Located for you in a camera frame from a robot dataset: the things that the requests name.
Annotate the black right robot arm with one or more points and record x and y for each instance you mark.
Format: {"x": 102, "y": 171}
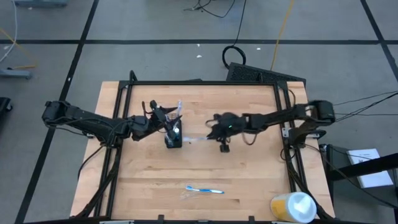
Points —
{"x": 280, "y": 116}

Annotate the black chair caster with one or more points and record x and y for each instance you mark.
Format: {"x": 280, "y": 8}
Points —
{"x": 3, "y": 104}

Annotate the grey desk foot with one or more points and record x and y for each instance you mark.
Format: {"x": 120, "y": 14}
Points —
{"x": 40, "y": 2}
{"x": 15, "y": 74}

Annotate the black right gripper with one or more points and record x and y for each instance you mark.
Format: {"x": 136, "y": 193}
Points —
{"x": 230, "y": 124}

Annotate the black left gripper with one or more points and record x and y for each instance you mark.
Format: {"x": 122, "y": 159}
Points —
{"x": 158, "y": 118}

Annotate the yellow wipes canister white lid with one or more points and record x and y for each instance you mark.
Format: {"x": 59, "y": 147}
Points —
{"x": 295, "y": 207}

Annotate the white paper booklet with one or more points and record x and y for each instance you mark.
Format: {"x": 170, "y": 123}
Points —
{"x": 376, "y": 182}

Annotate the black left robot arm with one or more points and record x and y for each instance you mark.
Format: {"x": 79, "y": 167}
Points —
{"x": 90, "y": 123}

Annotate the blue white toothbrush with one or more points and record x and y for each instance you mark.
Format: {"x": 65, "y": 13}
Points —
{"x": 196, "y": 139}
{"x": 179, "y": 105}
{"x": 205, "y": 190}

